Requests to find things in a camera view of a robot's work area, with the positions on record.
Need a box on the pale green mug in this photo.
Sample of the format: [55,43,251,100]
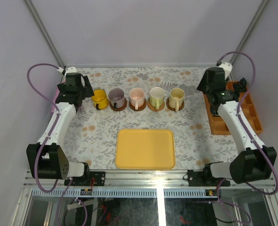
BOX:
[168,88,184,112]

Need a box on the purple mug black handle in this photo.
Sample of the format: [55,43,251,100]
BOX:
[108,88,126,110]

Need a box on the dark brown wooden coaster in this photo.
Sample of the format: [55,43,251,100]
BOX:
[109,97,127,112]

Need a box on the reddish brown wooden coaster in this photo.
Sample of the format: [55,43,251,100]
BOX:
[166,98,184,112]

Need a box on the woven rattan coaster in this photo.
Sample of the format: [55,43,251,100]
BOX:
[147,98,165,112]

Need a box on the white mug green handle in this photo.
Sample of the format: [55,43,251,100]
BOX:
[150,87,165,110]

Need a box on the pink cup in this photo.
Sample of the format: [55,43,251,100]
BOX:
[129,88,145,110]

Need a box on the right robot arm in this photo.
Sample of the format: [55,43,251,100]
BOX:
[197,62,277,186]

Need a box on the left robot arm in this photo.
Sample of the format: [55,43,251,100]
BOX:
[26,67,94,186]

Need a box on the black coiled item top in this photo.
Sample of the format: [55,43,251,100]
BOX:
[233,77,247,93]

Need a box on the purple folded cloth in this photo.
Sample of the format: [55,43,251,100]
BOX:
[51,84,62,111]

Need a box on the orange compartment organizer tray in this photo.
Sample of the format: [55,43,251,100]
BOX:
[204,81,263,135]

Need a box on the yellow plastic tray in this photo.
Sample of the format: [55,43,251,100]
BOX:
[115,129,175,170]

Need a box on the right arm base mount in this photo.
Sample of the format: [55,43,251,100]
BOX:
[187,169,222,187]

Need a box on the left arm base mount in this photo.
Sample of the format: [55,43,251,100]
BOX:
[71,171,106,187]

